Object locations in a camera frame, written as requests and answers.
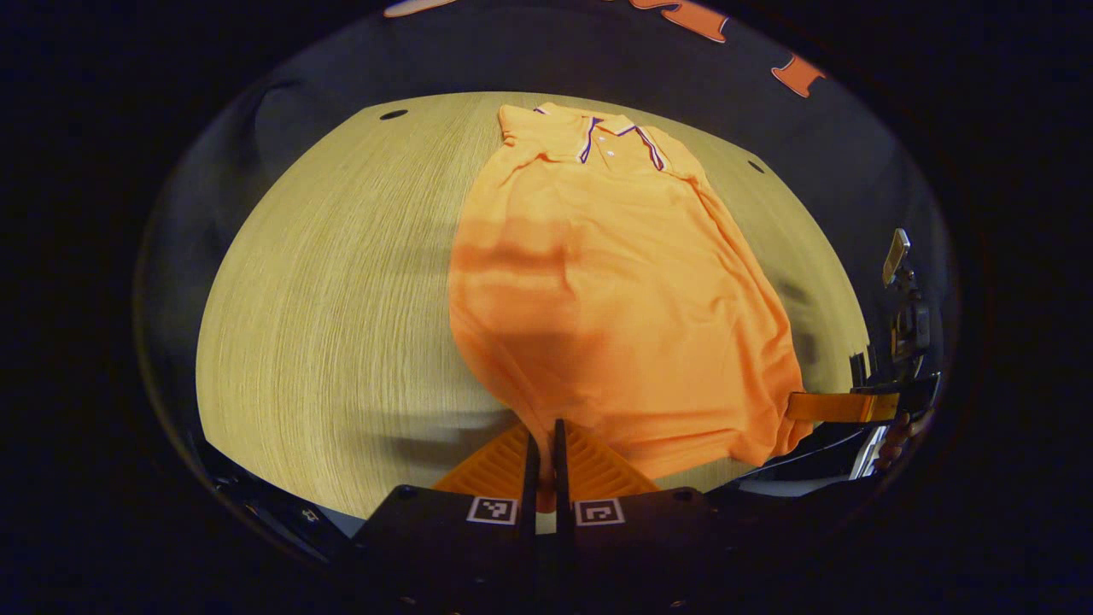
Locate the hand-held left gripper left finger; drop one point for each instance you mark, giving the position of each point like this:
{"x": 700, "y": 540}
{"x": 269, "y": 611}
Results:
{"x": 531, "y": 470}

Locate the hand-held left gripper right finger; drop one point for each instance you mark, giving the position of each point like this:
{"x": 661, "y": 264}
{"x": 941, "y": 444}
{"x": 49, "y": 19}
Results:
{"x": 561, "y": 470}

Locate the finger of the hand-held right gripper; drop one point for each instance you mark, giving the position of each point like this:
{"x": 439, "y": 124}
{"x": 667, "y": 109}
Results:
{"x": 841, "y": 407}

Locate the orange collared T-shirt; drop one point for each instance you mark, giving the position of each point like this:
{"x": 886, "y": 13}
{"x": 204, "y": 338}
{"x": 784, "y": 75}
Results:
{"x": 623, "y": 307}

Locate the black backdrop cloth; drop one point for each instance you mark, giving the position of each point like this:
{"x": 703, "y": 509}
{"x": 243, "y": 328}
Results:
{"x": 512, "y": 43}

